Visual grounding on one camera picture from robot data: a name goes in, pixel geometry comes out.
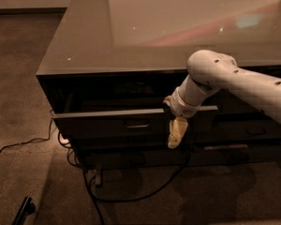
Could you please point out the dark grey drawer cabinet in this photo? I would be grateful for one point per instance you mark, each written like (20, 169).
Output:
(126, 48)

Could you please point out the black object on floor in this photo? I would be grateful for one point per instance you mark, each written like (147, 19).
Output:
(27, 208)

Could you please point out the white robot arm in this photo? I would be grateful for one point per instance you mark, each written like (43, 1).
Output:
(210, 72)

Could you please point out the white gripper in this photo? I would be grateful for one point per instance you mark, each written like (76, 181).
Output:
(182, 106)

